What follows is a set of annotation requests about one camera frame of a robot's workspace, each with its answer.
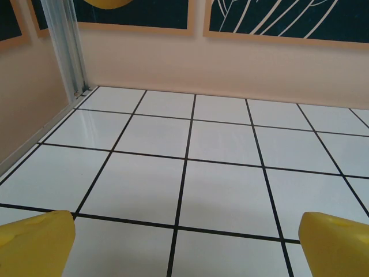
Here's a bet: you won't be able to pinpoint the aluminium corner post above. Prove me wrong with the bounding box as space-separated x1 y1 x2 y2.
40 0 93 100

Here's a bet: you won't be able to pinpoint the wall panel with gold oval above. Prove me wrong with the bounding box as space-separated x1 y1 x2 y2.
71 0 194 38

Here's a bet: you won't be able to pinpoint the wall panel single flower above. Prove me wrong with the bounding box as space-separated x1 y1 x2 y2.
0 0 31 50

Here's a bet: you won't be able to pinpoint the aluminium table edge rail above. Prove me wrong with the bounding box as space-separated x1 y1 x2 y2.
0 85 100 185

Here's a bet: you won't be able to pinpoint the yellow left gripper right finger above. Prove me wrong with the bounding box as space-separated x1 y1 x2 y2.
298 211 369 277

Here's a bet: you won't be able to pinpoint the wall panel orange circle leaves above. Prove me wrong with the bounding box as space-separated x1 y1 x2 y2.
202 0 369 51

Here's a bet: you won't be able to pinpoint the wall panel large pink circle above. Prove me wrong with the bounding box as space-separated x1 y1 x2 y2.
28 0 50 38

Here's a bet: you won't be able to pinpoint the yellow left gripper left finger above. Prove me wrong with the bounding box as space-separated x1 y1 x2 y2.
0 210 76 277

